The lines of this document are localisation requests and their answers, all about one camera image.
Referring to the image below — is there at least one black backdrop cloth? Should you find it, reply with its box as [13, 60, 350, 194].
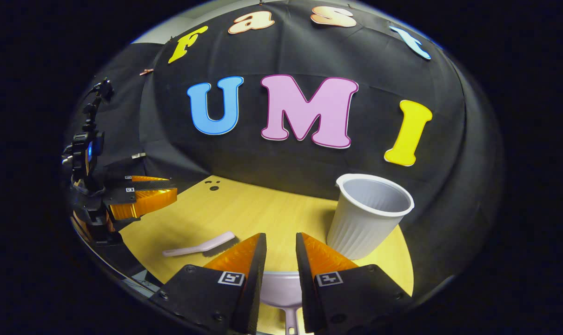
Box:
[72, 0, 504, 298]

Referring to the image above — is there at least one pale purple small broom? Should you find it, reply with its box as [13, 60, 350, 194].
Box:
[162, 231, 239, 258]

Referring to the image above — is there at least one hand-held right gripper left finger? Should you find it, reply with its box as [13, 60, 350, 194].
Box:
[151, 233, 268, 335]

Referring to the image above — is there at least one wooden desktop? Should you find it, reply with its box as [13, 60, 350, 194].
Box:
[119, 175, 414, 335]

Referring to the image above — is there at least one white ribbed garbage bin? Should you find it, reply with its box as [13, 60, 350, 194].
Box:
[326, 174, 415, 260]

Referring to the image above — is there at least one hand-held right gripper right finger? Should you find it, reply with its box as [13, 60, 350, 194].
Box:
[295, 232, 412, 335]

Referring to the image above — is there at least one pale purple dustpan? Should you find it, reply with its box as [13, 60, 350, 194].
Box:
[261, 272, 304, 335]

